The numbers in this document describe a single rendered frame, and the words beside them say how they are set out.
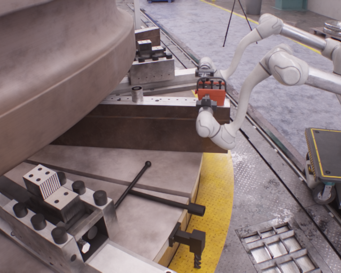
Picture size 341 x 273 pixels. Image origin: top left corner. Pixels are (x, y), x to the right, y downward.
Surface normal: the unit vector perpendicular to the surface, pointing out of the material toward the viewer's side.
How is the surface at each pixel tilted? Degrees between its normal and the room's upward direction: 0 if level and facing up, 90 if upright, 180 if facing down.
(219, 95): 97
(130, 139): 90
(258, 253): 3
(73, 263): 90
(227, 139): 85
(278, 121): 0
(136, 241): 0
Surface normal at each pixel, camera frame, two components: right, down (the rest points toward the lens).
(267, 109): -0.04, -0.85
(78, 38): 0.92, -0.07
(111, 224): 0.86, 0.24
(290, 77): -0.15, 0.51
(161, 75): 0.24, 0.51
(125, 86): 0.22, 0.21
